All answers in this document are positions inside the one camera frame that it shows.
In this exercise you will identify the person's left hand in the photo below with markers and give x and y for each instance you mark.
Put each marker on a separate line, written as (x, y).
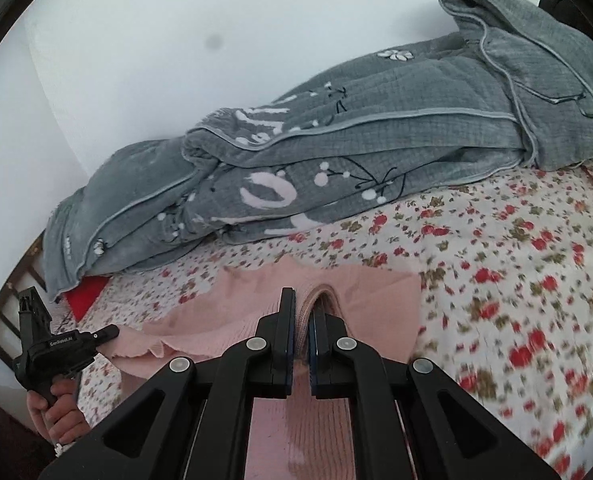
(61, 417)

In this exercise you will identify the floral bedsheet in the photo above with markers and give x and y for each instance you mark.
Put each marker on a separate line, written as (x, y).
(501, 285)

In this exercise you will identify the pink knit sweater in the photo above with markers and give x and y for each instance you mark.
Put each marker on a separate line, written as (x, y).
(366, 300)

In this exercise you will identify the dark wooden headboard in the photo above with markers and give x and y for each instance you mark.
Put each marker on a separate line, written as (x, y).
(11, 305)

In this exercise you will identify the grey flower print blanket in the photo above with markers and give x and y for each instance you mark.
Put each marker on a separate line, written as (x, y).
(376, 135)

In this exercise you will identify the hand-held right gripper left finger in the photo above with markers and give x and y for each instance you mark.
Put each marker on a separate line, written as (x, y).
(289, 340)

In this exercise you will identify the red cloth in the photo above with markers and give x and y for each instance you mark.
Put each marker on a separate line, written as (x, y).
(89, 297)

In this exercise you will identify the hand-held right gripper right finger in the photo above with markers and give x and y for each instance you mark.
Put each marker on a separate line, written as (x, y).
(312, 355)

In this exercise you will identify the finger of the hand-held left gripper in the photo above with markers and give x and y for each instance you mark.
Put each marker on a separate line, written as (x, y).
(106, 335)

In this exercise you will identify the dark cloth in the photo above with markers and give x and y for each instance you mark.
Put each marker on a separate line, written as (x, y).
(564, 12)

